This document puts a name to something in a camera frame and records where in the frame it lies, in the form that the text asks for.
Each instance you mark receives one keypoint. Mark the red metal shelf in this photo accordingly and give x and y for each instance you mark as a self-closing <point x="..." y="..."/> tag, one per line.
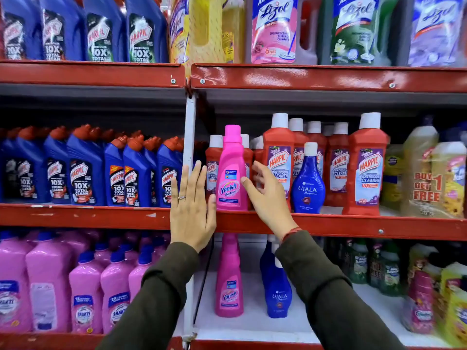
<point x="328" y="78"/>
<point x="91" y="74"/>

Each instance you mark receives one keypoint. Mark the person's right forearm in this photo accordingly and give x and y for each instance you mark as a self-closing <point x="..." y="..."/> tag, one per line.
<point x="328" y="295"/>

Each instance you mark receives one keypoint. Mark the person's left hand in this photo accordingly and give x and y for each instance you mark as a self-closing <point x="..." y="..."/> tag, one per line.
<point x="191" y="218"/>

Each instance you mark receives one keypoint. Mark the person's right hand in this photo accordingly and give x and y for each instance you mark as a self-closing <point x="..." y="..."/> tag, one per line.
<point x="271" y="204"/>

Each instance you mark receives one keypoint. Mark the row of pink Shakti bottles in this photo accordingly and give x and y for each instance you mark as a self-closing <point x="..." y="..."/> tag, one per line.
<point x="47" y="273"/>

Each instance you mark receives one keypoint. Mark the white metal shelf upright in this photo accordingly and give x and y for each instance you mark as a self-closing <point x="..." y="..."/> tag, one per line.
<point x="189" y="123"/>

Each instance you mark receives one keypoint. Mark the person's left forearm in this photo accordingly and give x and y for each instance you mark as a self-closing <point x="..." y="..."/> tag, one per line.
<point x="157" y="306"/>

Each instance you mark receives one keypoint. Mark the green cleaner bottles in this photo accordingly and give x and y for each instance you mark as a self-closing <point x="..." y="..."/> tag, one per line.
<point x="390" y="273"/>

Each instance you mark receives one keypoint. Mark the row of red Harpic bottles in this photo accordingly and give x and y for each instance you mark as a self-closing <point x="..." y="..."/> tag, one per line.
<point x="368" y="142"/>

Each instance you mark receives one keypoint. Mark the yellow buy-one-get-one bottles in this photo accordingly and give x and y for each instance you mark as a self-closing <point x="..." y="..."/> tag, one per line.
<point x="419" y="153"/>

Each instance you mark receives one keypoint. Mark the yellow Max Kleen bottles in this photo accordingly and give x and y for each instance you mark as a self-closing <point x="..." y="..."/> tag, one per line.
<point x="454" y="309"/>

